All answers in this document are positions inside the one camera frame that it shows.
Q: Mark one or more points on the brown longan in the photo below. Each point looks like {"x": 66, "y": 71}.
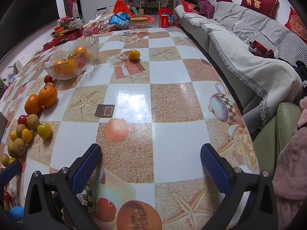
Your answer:
{"x": 33, "y": 121}
{"x": 20, "y": 129}
{"x": 4, "y": 159}
{"x": 16, "y": 147}

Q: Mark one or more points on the dark green-yellow cherry tomato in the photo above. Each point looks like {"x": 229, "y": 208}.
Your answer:
{"x": 49, "y": 84}

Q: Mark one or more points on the purple garment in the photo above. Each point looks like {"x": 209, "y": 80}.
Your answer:
{"x": 206, "y": 7}

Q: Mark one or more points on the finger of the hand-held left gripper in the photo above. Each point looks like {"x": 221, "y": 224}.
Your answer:
{"x": 9, "y": 171}

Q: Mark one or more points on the red embroidered cushion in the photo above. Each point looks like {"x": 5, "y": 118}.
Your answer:
{"x": 189, "y": 6}

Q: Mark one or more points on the orange plastic bag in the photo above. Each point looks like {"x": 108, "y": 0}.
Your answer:
{"x": 121, "y": 6}

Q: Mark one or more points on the dining table with chairs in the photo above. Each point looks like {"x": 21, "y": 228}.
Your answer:
{"x": 150, "y": 2}

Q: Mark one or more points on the orange mandarin with stem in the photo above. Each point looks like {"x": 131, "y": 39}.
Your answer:
{"x": 48, "y": 96}

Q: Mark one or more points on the red cushion with gold characters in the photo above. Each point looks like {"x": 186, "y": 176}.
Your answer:
{"x": 260, "y": 3}

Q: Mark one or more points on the red box with white print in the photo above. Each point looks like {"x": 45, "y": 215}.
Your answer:
{"x": 165, "y": 19}

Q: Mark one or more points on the beige sofa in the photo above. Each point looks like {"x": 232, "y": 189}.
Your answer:
{"x": 215, "y": 60}

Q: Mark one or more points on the clear glass bowl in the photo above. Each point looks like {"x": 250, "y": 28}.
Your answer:
{"x": 92, "y": 44}

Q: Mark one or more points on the grey striped blanket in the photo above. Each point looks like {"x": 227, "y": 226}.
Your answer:
{"x": 251, "y": 26}

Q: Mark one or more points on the small white card stand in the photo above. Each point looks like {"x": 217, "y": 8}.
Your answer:
{"x": 15, "y": 66}

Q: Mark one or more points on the yellow cherry tomato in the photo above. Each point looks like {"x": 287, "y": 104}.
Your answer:
{"x": 44, "y": 131}
{"x": 134, "y": 54}
{"x": 27, "y": 135}
{"x": 12, "y": 160}
{"x": 13, "y": 136}

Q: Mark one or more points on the green armchair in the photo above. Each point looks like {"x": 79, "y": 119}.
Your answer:
{"x": 268, "y": 153}

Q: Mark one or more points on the red flat gift box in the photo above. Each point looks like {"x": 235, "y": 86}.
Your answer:
{"x": 54, "y": 42}

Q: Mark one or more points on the flower bouquet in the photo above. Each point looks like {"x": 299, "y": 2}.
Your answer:
{"x": 64, "y": 21}

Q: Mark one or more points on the round container yellow lid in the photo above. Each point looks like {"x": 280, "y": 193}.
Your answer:
{"x": 140, "y": 20}

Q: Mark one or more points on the pink fleece garment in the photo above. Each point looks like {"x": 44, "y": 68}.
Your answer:
{"x": 292, "y": 167}

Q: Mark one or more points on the small white appliance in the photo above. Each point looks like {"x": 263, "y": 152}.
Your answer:
{"x": 103, "y": 11}

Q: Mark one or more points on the white paper bag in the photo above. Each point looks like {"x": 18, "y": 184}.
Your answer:
{"x": 74, "y": 9}

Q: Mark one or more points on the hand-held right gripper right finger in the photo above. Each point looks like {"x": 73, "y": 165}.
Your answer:
{"x": 213, "y": 167}

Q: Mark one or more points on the blue round object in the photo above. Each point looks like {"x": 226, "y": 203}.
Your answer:
{"x": 16, "y": 213}

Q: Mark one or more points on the green potted plant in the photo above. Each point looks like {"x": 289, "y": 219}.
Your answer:
{"x": 2, "y": 83}

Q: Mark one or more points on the red cushion with gold pattern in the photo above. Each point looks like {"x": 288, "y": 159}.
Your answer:
{"x": 297, "y": 25}

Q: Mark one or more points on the clear plastic wrapping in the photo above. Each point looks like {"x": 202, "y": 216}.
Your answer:
{"x": 96, "y": 24}

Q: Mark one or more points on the red and black cloth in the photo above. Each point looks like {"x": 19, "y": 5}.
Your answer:
{"x": 261, "y": 49}

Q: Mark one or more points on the black television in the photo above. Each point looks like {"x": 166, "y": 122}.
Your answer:
{"x": 24, "y": 16}

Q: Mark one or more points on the round red rug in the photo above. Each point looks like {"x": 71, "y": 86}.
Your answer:
{"x": 150, "y": 19}

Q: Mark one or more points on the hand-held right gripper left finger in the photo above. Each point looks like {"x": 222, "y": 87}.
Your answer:
{"x": 88, "y": 167}

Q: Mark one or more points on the blue snack bag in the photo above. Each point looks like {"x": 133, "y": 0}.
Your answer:
{"x": 120, "y": 20}

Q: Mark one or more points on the checkered printed tablecloth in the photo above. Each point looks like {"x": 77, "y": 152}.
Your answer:
{"x": 168, "y": 100}

